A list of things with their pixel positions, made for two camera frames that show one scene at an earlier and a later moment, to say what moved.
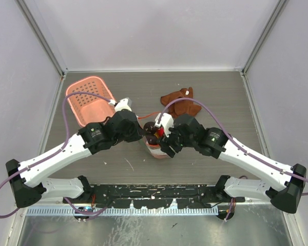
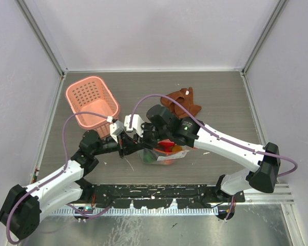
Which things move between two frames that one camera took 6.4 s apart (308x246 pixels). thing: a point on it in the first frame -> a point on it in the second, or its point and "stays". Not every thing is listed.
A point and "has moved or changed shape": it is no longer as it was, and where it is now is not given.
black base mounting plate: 154,196 stays
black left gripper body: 134,134 -> 110,145
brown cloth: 183,107 stays
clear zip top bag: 153,135 has moved or changed shape
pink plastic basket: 88,109 stays
